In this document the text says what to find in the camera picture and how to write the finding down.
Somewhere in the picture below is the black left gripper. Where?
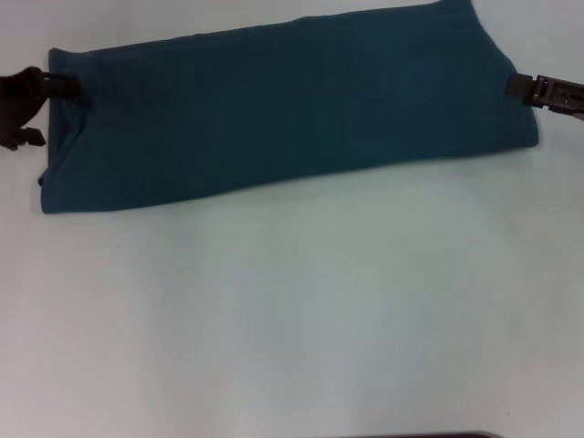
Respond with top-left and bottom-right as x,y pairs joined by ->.
0,65 -> 96,152

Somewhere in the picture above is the teal blue printed t-shirt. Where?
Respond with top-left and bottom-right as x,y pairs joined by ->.
36,0 -> 542,215

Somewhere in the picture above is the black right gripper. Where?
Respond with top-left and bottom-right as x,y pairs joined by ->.
505,72 -> 584,122

